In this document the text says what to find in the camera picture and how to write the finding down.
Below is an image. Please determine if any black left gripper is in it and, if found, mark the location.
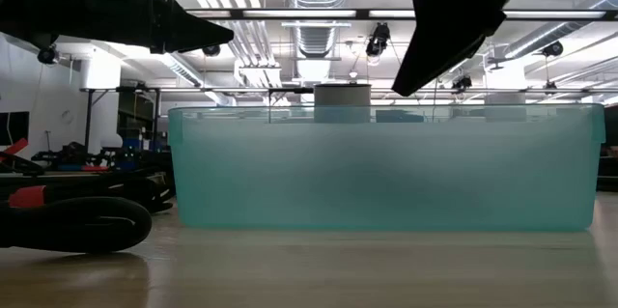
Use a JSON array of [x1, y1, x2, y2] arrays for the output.
[[0, 0, 236, 55]]

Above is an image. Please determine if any translucent green plastic bin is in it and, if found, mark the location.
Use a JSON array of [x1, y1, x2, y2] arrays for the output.
[[166, 102, 606, 233]]

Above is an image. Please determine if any black cable with red tie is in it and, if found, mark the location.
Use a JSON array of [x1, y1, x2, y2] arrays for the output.
[[0, 167, 176, 255]]

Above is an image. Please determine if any black background rack frame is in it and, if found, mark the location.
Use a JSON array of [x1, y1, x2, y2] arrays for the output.
[[79, 86, 618, 154]]

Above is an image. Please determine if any red background object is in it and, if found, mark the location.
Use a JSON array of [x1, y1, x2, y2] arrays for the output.
[[0, 137, 30, 162]]

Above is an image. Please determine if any black wall monitor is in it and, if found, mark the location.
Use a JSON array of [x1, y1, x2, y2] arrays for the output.
[[0, 110, 31, 147]]

